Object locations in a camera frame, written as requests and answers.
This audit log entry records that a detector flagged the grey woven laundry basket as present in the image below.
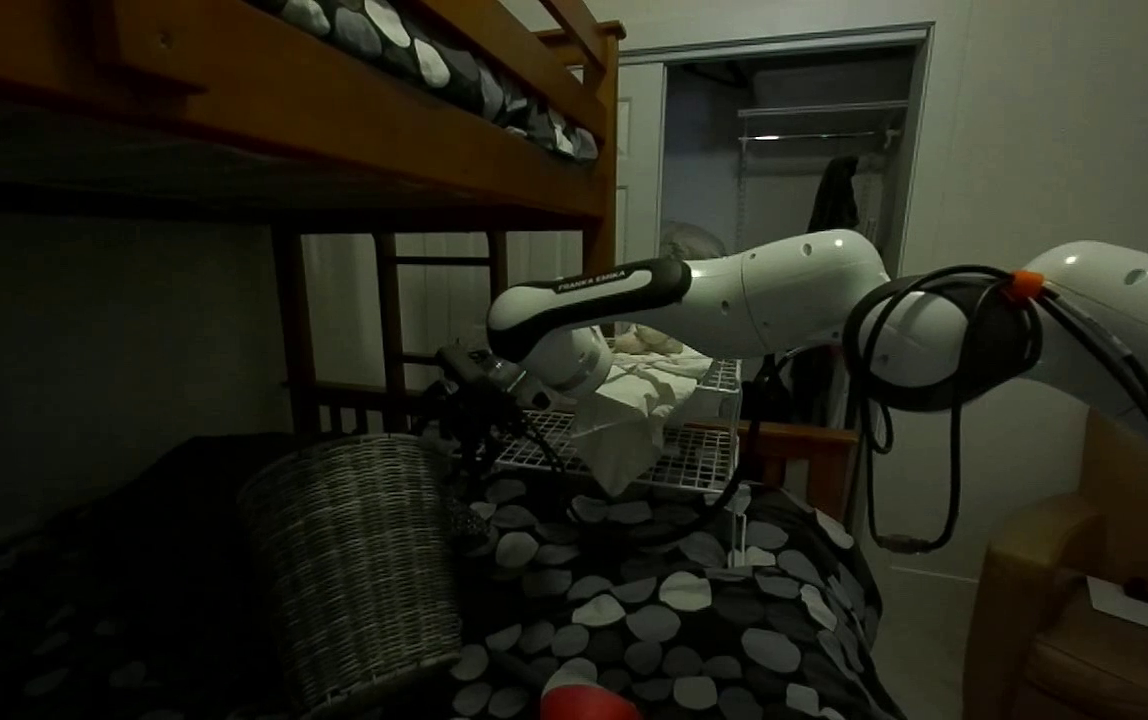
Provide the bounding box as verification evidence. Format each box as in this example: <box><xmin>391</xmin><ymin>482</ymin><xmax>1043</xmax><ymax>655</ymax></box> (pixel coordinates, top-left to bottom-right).
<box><xmin>236</xmin><ymin>433</ymin><xmax>461</xmax><ymax>720</ymax></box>

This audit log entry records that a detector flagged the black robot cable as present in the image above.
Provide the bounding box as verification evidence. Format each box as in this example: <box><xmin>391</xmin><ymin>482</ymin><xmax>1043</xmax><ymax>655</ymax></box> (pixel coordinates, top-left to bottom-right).
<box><xmin>841</xmin><ymin>260</ymin><xmax>1148</xmax><ymax>564</ymax></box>

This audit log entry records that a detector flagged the closet shelf with rod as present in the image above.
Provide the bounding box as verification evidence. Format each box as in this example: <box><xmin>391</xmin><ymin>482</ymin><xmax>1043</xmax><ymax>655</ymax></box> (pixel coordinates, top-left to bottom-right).
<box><xmin>735</xmin><ymin>101</ymin><xmax>906</xmax><ymax>152</ymax></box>

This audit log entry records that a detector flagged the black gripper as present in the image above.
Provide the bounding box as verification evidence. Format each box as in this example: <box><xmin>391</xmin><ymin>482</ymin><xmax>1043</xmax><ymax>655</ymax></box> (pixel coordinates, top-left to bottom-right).
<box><xmin>436</xmin><ymin>343</ymin><xmax>551</xmax><ymax>418</ymax></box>

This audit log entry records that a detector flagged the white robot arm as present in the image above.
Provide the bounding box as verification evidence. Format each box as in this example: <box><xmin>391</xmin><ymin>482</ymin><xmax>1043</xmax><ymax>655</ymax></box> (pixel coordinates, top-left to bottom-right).
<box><xmin>487</xmin><ymin>226</ymin><xmax>1148</xmax><ymax>437</ymax></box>

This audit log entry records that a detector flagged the white wire rack basket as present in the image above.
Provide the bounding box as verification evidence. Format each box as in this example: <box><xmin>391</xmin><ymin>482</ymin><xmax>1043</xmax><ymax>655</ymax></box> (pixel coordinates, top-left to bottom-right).
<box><xmin>520</xmin><ymin>372</ymin><xmax>739</xmax><ymax>501</ymax></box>

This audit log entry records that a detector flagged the white crumpled cloth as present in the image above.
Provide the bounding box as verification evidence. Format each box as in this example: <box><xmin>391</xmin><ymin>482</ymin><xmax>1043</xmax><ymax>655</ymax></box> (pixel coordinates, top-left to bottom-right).
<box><xmin>562</xmin><ymin>324</ymin><xmax>739</xmax><ymax>497</ymax></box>

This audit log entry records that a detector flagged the black grey spotted bedspread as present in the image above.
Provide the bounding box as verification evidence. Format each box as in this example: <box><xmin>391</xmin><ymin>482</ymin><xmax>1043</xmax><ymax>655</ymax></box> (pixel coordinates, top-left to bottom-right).
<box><xmin>0</xmin><ymin>437</ymin><xmax>902</xmax><ymax>720</ymax></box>

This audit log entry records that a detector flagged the upper bunk spotted bedding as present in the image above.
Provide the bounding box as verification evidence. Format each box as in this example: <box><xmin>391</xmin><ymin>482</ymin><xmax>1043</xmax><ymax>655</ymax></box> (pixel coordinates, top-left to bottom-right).
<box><xmin>248</xmin><ymin>0</ymin><xmax>601</xmax><ymax>162</ymax></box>

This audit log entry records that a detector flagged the red round object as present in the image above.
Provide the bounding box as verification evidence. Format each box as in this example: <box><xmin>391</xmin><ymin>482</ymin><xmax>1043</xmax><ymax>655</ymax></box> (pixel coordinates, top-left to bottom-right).
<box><xmin>541</xmin><ymin>683</ymin><xmax>642</xmax><ymax>720</ymax></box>

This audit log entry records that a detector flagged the dark hanging garment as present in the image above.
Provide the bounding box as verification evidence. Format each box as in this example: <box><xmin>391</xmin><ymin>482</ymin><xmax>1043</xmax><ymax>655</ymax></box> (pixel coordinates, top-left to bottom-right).
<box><xmin>809</xmin><ymin>155</ymin><xmax>858</xmax><ymax>231</ymax></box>

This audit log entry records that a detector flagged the wooden bunk bed frame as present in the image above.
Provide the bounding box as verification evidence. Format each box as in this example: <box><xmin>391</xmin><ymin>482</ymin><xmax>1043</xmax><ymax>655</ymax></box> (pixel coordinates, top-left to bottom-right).
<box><xmin>0</xmin><ymin>0</ymin><xmax>624</xmax><ymax>433</ymax></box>

